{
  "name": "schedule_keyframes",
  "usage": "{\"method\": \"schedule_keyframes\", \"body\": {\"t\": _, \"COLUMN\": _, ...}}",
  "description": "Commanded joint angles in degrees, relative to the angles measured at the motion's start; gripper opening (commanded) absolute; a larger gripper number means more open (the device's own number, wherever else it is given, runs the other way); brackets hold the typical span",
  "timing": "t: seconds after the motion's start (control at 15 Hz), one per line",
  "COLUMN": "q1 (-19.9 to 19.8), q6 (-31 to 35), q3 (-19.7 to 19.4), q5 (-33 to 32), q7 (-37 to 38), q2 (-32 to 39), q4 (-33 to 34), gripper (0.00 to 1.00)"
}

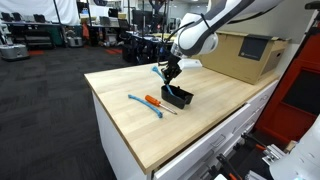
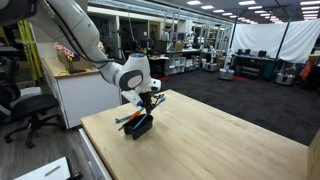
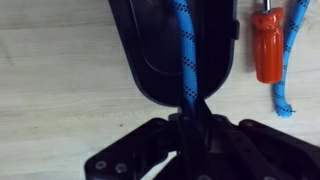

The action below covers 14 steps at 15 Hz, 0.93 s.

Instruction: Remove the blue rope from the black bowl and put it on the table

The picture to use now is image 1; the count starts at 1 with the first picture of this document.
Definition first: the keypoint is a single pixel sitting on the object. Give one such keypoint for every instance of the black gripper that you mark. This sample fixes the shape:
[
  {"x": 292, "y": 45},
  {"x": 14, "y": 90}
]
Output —
[{"x": 173, "y": 63}]

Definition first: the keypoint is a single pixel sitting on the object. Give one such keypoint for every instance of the silver mobile robot base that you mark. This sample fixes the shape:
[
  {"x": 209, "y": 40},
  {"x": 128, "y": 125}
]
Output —
[
  {"x": 13, "y": 51},
  {"x": 74, "y": 41}
]

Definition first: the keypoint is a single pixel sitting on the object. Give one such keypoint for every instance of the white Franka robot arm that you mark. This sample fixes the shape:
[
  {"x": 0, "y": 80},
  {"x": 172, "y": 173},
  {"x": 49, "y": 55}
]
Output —
[{"x": 200, "y": 31}]

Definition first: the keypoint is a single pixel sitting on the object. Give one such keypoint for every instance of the black plastic bowl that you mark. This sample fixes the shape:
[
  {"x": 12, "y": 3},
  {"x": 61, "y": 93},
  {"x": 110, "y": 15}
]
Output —
[{"x": 178, "y": 98}]

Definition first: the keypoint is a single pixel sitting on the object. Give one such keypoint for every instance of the dark cluttered workstation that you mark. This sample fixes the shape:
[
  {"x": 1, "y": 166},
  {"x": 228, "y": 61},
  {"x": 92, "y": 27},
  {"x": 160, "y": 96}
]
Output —
[{"x": 143, "y": 46}]

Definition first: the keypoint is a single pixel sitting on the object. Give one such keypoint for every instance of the large cardboard box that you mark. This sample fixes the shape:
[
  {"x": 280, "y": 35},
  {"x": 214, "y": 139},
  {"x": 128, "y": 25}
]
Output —
[{"x": 230, "y": 56}]

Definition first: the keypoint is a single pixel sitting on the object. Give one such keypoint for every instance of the white drawer cabinet under table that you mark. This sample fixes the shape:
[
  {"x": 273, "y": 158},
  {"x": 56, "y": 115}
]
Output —
[{"x": 200, "y": 150}]

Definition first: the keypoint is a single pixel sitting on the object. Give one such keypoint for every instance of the red metal cabinet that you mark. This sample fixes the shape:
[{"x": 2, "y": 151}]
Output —
[{"x": 293, "y": 100}]

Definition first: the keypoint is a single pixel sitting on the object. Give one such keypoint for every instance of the dark table with monitors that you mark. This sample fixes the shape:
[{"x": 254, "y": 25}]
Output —
[{"x": 33, "y": 33}]

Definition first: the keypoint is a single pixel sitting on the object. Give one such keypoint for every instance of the white curved machine cover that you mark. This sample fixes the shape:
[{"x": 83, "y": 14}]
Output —
[{"x": 300, "y": 156}]

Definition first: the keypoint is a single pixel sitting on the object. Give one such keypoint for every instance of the white backdrop curtain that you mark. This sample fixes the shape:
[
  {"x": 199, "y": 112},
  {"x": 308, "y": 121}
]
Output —
[{"x": 30, "y": 8}]

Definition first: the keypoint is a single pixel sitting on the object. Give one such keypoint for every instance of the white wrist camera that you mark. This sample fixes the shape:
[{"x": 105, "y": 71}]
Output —
[{"x": 190, "y": 63}]

